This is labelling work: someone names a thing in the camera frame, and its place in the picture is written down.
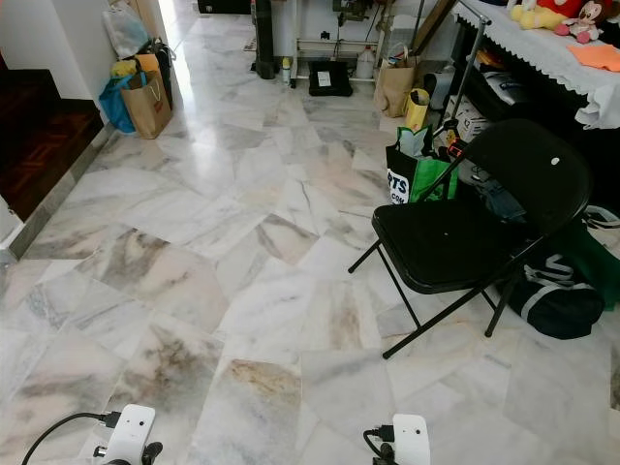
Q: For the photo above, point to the plain brown paper bag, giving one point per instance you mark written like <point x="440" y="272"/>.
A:
<point x="394" y="90"/>

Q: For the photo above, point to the black bag white lettering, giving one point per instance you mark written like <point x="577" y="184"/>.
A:
<point x="396" y="182"/>

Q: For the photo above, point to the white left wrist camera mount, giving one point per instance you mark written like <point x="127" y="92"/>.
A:
<point x="136" y="428"/>

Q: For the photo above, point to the dark wooden stair step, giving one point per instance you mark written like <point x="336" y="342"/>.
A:
<point x="44" y="136"/>

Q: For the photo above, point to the yellow plush toy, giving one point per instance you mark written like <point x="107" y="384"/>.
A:
<point x="533" y="14"/>

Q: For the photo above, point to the white lace tablecloth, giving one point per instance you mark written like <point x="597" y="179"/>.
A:
<point x="538" y="46"/>

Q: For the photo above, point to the brown paper bag red print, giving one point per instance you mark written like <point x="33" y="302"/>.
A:
<point x="148" y="108"/>

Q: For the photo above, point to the clear plastic bag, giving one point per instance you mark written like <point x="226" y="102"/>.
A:
<point x="124" y="29"/>

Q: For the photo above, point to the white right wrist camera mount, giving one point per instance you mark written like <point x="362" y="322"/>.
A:
<point x="411" y="441"/>

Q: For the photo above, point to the black duffel bag white stripes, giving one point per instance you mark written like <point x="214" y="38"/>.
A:
<point x="554" y="305"/>

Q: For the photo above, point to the white bottle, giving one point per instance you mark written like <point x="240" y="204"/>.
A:
<point x="365" y="64"/>

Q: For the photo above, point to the blue shopping bag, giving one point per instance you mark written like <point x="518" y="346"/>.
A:
<point x="113" y="105"/>

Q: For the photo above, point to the green shopping bag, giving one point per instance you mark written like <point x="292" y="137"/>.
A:
<point x="431" y="176"/>

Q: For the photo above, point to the orange cloth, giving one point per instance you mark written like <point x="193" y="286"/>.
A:
<point x="596" y="55"/>

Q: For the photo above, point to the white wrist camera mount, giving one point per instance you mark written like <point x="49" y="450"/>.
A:
<point x="136" y="428"/>
<point x="411" y="441"/>

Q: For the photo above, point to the red mouse plush toy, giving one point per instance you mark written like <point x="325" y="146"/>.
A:
<point x="584" y="19"/>

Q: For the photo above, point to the yellow paper roll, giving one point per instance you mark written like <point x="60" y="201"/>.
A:
<point x="417" y="108"/>

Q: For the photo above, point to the black folding chair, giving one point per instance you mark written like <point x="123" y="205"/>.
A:
<point x="441" y="242"/>

